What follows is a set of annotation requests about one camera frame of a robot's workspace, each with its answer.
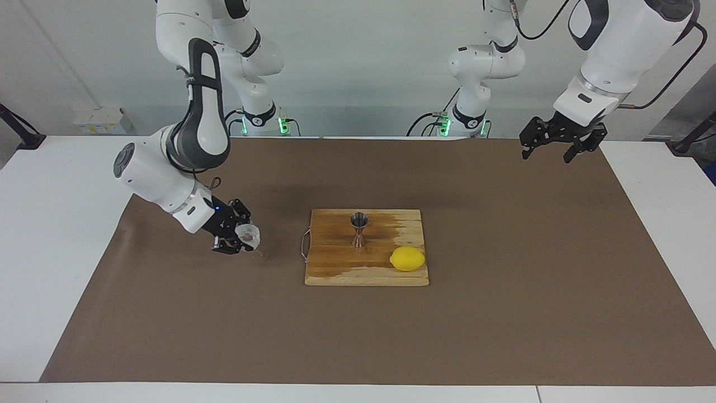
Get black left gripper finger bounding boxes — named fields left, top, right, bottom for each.
left=519, top=118, right=552, bottom=160
left=563, top=126, right=609, bottom=164

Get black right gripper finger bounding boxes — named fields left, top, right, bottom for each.
left=211, top=235, right=242, bottom=255
left=228, top=199, right=251, bottom=227

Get steel double jigger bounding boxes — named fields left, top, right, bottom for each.
left=350, top=212, right=369, bottom=247

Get brown paper table mat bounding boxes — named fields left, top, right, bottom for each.
left=39, top=136, right=716, bottom=387

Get wooden cutting board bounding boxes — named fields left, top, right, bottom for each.
left=300, top=209, right=430, bottom=287

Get white box with yellow label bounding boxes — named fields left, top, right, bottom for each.
left=73, top=108, right=134, bottom=135

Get yellow lemon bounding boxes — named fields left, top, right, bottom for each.
left=390, top=246, right=426, bottom=272

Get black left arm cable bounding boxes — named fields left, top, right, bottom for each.
left=506, top=0, right=703, bottom=110

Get black clamp mount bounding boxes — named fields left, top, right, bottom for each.
left=0, top=104, right=46, bottom=150
left=666, top=111, right=716, bottom=156

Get black right arm base cables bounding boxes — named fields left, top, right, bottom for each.
left=218, top=109, right=247, bottom=137

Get black arm base cables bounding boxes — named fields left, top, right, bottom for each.
left=218, top=109, right=247, bottom=137
left=407, top=90, right=462, bottom=137

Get black left arm base cables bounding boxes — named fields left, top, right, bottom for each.
left=407, top=90, right=462, bottom=137

